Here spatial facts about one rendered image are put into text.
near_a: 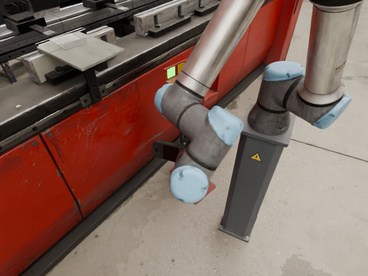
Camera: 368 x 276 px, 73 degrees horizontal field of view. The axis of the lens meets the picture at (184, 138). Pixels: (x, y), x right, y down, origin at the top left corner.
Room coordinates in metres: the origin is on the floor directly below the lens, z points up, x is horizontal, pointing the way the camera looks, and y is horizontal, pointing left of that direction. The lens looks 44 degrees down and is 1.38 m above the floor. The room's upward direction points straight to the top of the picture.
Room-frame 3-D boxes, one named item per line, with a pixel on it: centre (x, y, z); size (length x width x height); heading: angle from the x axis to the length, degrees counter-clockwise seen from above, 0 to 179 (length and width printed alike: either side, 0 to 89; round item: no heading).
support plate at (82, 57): (0.86, 0.37, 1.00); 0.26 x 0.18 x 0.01; 53
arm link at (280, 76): (0.71, -0.32, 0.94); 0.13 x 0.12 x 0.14; 37
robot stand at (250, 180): (0.72, -0.32, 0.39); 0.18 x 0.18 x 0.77; 64
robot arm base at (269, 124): (0.72, -0.32, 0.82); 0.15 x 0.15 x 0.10
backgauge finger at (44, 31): (1.05, 0.61, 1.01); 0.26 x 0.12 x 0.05; 53
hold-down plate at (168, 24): (1.40, 0.07, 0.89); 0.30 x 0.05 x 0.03; 143
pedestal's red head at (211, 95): (1.02, -0.04, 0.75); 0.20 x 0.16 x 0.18; 134
